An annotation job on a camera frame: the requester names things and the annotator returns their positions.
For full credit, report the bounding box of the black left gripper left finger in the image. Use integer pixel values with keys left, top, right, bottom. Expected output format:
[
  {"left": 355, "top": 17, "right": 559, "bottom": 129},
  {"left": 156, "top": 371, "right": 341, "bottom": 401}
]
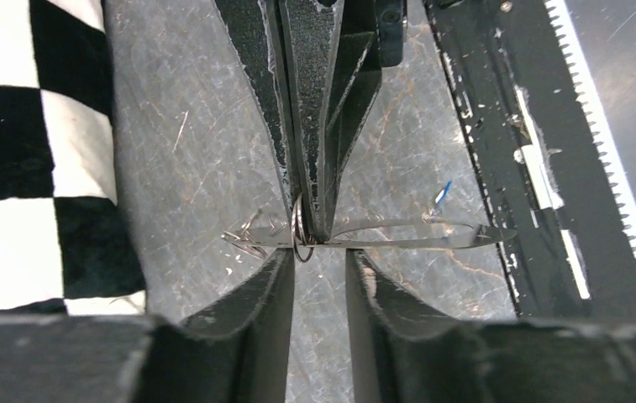
[{"left": 0, "top": 249, "right": 295, "bottom": 402}]

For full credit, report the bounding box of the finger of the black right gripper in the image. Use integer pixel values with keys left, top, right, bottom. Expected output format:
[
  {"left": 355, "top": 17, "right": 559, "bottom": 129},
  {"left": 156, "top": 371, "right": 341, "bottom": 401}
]
[
  {"left": 215, "top": 1, "right": 299, "bottom": 218},
  {"left": 278, "top": 1, "right": 407, "bottom": 243}
]

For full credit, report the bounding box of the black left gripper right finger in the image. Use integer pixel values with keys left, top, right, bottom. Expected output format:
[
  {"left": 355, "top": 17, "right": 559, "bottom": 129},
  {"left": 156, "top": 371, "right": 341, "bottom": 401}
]
[{"left": 345, "top": 249, "right": 636, "bottom": 402}]

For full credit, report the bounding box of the silver metal key holder plate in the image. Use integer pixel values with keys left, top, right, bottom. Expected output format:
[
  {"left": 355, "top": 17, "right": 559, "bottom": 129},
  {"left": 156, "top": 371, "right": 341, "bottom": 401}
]
[{"left": 218, "top": 197, "right": 517, "bottom": 262}]

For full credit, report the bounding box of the blue tag key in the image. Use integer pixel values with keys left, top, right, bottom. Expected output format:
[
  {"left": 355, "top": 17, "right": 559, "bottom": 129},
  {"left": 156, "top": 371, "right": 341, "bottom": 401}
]
[{"left": 434, "top": 181, "right": 452, "bottom": 212}]

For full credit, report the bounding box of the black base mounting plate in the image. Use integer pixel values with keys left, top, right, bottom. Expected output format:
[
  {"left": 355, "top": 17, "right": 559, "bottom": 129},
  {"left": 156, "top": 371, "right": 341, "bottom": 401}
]
[{"left": 424, "top": 1, "right": 636, "bottom": 318}]

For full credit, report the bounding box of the black white checkered pillow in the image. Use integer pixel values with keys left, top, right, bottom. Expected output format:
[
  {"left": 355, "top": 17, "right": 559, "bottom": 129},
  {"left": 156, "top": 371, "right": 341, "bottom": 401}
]
[{"left": 0, "top": 1, "right": 146, "bottom": 316}]

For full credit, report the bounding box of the white toothed cable duct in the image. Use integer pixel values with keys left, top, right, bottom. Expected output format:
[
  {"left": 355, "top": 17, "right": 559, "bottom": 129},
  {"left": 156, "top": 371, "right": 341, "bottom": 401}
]
[{"left": 544, "top": 1, "right": 636, "bottom": 261}]

